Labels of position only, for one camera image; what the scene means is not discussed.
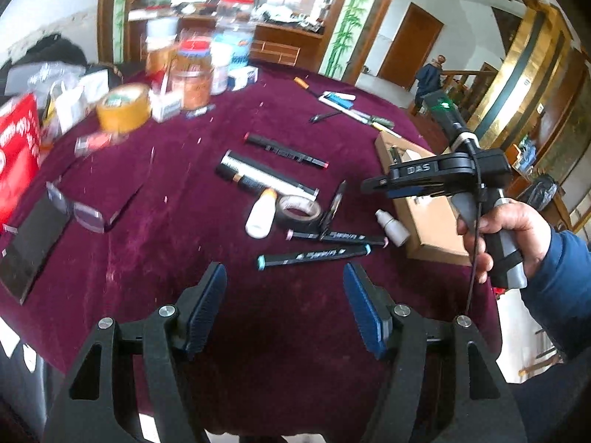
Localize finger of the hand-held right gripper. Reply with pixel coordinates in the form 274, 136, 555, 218
387, 187, 446, 200
361, 174, 393, 193

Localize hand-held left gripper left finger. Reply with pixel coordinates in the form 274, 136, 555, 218
44, 262, 228, 443

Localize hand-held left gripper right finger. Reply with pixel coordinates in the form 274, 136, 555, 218
342, 262, 528, 443

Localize cardboard box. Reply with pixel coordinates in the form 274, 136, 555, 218
373, 130, 472, 267

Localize small white dropper bottle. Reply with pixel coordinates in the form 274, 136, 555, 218
375, 209, 411, 247

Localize black pen with chrome clip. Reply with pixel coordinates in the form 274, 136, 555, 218
320, 180, 348, 241

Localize pink capped black marker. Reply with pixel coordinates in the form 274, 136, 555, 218
286, 228, 389, 246

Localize teal capped black marker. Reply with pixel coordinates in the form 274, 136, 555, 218
257, 243, 372, 272

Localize black tape roll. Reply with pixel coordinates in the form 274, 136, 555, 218
276, 195, 324, 231

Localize red capped black marker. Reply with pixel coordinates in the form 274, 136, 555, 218
244, 132, 329, 170

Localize white bottle yellow cap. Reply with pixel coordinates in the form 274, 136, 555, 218
245, 188, 279, 240

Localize black and white slim box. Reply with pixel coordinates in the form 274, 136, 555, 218
215, 149, 320, 201

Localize person's right forearm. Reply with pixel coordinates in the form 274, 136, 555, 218
522, 226, 591, 365

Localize person's right hand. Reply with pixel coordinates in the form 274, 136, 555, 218
456, 198, 554, 285

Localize wooden side cabinet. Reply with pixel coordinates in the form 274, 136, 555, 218
503, 138, 591, 231

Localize long white stick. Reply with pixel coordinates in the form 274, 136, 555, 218
318, 95, 372, 124

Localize wooden stair railing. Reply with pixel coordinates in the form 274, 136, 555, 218
441, 62, 502, 116

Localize blue white plastic case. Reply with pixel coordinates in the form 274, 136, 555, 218
323, 91, 356, 107

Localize wooden door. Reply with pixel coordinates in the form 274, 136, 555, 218
378, 2, 445, 92

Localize eyeglasses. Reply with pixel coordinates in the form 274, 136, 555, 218
46, 148, 155, 235

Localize small blue white box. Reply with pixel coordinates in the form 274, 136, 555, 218
228, 65, 259, 92

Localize wooden counter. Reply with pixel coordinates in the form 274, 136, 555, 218
127, 4, 324, 68

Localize bamboo painted pillar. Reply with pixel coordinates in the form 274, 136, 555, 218
113, 0, 132, 63
323, 0, 393, 81

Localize dark flat phone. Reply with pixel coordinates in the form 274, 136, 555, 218
0, 191, 72, 305

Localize white plastic jar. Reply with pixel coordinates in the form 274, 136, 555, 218
210, 41, 232, 95

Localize blue labelled clear container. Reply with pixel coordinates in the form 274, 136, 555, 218
215, 21, 256, 77

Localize red lighter in clear pack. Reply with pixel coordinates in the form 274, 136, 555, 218
74, 131, 121, 155

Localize white card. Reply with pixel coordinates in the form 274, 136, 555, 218
0, 320, 21, 361

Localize small white carton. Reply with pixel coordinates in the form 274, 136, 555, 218
150, 90, 182, 123

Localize red lidded orange jar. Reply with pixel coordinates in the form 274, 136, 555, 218
172, 39, 214, 110

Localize person's torso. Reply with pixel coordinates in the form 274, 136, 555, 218
505, 355, 591, 443

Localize yellow packing tape roll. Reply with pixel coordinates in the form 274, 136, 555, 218
96, 82, 152, 134

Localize clear jar red lid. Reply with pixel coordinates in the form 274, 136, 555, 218
219, 0, 254, 24

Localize white paper bag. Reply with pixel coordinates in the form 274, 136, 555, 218
46, 80, 88, 134

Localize white square box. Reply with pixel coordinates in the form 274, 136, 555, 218
78, 73, 112, 104

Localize red paper bag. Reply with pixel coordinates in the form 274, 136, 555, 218
0, 92, 41, 227

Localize tall clear jar white lid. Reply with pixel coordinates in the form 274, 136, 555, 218
145, 16, 181, 84

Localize bubble wrap bag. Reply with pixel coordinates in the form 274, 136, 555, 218
4, 61, 86, 97

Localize black bag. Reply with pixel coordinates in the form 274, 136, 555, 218
0, 32, 88, 84

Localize yellow handled tool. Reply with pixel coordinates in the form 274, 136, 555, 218
294, 76, 324, 100

